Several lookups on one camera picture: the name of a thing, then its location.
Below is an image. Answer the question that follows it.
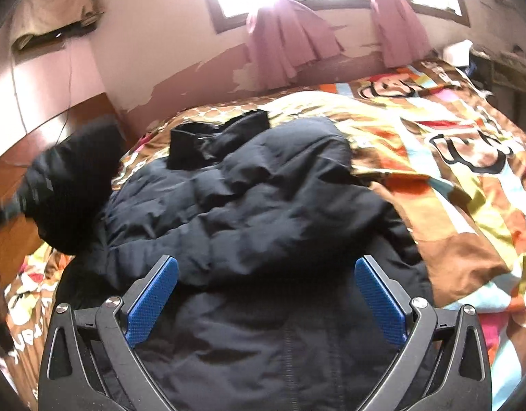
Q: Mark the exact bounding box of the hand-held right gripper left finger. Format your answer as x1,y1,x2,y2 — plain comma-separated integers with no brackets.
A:
38,254,179,411

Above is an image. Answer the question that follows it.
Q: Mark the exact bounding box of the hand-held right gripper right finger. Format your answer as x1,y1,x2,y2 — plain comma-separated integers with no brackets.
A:
354,254,491,411

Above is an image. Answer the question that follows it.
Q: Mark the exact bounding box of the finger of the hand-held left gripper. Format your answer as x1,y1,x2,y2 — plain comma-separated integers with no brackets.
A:
0,192,37,234

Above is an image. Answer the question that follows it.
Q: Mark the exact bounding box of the black puffer jacket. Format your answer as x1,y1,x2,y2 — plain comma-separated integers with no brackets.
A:
25,109,435,411

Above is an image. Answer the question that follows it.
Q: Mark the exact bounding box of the wooden headboard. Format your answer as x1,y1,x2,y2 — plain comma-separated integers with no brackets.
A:
0,92,127,287

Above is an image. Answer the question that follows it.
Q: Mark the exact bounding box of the colourful printed blanket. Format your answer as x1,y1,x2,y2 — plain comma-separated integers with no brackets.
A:
4,58,526,411

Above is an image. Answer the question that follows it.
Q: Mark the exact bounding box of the cloth-covered air conditioner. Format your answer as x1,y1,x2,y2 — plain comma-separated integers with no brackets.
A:
8,0,105,52

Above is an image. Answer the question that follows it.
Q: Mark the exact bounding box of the dark furniture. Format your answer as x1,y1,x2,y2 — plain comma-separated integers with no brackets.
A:
471,47,526,146

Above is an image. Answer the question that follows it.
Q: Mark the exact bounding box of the white object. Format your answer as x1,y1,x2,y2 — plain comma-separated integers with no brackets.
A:
443,39,475,67

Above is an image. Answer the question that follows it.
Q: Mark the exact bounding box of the pink curtain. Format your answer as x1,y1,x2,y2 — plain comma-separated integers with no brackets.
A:
246,0,345,90
357,0,430,69

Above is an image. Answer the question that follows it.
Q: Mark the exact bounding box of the thin black cable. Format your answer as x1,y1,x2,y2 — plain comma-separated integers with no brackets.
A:
53,36,75,142

